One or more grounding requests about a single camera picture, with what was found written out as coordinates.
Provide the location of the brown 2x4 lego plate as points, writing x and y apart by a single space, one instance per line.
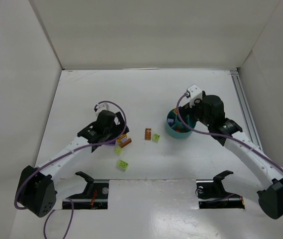
148 134

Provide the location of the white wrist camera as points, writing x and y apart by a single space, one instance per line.
100 107
193 93

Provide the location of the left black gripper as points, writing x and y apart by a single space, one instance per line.
115 133

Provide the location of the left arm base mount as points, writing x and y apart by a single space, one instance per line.
94 194

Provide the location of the dark purple lego brick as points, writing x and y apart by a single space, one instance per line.
113 142

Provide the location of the brown lego brick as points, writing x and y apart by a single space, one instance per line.
128 141

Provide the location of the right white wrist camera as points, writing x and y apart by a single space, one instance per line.
193 93

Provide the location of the aluminium rail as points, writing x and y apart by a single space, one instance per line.
250 130

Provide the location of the green 2x2 lego brick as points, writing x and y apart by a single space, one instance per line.
118 150

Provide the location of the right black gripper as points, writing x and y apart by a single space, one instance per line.
184 112

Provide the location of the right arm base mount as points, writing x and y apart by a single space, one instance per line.
212 195

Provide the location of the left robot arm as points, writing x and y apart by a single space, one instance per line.
40 187

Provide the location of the yellow black striped lego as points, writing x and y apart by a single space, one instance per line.
122 137

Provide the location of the green 2x2 lego near finger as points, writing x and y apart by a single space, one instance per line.
156 138

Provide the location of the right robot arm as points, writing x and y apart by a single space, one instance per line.
268 190

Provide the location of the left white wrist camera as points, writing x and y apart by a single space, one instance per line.
100 107

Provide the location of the green 2x4 lego brick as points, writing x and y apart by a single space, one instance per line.
122 165

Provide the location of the teal divided round container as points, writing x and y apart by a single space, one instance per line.
172 129

